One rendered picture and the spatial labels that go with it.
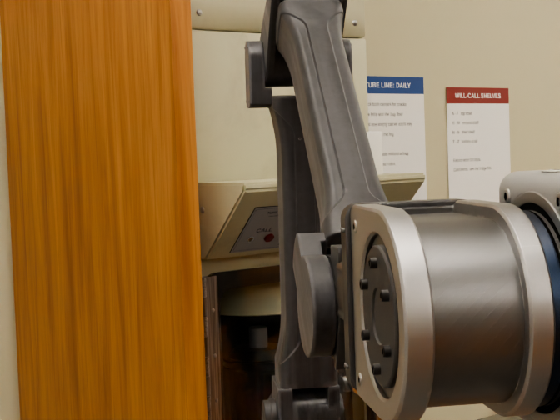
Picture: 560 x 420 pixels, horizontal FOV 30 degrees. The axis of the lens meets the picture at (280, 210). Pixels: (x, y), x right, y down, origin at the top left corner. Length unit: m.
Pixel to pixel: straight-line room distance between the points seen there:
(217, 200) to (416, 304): 0.81
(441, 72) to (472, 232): 1.76
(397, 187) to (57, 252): 0.50
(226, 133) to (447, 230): 0.86
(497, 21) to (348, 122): 1.60
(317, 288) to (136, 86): 0.63
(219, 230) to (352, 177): 0.51
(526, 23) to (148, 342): 1.48
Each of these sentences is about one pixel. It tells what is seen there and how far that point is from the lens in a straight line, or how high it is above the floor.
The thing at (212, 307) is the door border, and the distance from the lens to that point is 1.39.
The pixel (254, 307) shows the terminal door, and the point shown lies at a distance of 1.43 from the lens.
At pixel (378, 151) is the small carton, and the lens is 1.47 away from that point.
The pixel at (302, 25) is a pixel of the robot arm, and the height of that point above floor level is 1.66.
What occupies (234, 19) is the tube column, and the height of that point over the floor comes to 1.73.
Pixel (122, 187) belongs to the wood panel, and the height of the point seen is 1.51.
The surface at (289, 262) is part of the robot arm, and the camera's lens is 1.10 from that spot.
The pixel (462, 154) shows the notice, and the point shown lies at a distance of 2.36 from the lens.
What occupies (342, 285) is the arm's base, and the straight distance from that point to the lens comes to 0.69.
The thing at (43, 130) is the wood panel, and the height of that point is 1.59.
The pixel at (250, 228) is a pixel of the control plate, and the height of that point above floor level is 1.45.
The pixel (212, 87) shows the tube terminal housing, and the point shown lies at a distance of 1.40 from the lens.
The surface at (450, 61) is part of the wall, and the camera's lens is 2.35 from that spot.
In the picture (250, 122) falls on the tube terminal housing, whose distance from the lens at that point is 1.43.
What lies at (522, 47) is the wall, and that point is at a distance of 2.54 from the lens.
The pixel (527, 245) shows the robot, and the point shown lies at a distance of 0.56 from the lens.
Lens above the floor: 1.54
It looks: 3 degrees down
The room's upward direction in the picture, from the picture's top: 2 degrees counter-clockwise
